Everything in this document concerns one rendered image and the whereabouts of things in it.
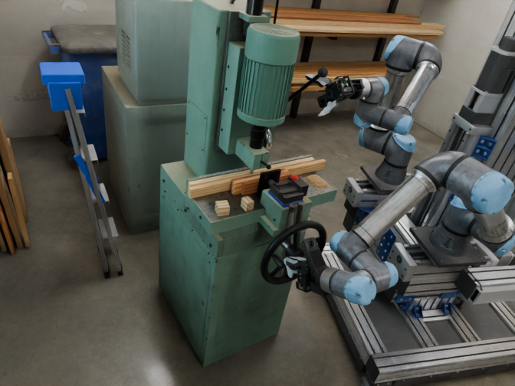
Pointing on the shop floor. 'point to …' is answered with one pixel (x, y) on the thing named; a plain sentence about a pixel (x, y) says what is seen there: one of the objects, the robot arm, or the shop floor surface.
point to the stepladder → (106, 224)
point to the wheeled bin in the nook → (67, 40)
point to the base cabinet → (216, 288)
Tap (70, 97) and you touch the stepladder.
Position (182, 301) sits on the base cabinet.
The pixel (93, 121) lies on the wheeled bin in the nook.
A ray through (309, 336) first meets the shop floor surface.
